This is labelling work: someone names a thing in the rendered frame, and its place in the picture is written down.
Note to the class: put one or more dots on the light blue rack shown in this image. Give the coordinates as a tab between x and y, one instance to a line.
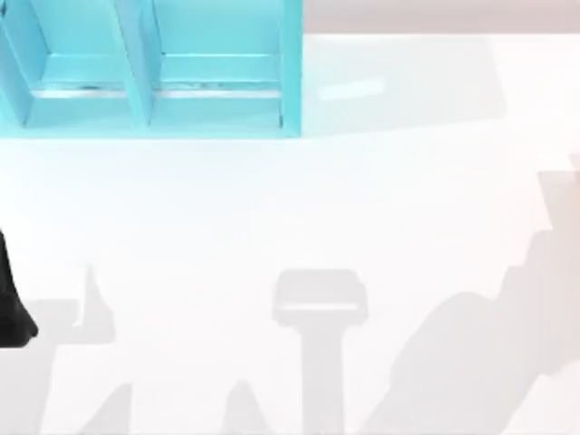
217	68

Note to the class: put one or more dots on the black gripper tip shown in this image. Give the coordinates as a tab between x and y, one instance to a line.
11	312

